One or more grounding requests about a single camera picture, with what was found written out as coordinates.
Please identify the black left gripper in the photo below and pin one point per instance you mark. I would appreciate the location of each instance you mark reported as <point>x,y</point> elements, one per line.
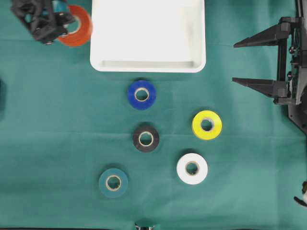
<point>39,19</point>

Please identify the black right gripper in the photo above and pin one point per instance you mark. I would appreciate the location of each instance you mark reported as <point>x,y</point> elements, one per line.
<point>297,76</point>

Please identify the orange tape roll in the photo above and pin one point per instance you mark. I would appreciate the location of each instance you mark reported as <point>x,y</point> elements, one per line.
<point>84,31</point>

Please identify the black tape roll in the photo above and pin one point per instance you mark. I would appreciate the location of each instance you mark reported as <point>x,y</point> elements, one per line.
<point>145,138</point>

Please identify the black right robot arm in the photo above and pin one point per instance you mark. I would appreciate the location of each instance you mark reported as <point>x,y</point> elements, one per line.
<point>284,56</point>

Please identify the white plastic case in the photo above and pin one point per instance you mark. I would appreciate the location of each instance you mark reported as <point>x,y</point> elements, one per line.
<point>148,36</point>

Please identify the yellow tape roll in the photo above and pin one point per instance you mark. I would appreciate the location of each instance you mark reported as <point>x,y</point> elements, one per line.
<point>206,125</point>

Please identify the blue tape roll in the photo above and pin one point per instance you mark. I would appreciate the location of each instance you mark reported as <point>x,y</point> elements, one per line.
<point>141,94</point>

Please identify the white tape roll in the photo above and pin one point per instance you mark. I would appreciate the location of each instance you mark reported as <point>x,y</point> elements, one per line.
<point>192,169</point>

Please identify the teal tape roll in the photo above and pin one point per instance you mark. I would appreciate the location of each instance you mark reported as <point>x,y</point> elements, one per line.
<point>113,183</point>

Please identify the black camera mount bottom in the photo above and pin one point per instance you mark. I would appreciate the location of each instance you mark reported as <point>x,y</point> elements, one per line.
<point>141,227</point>

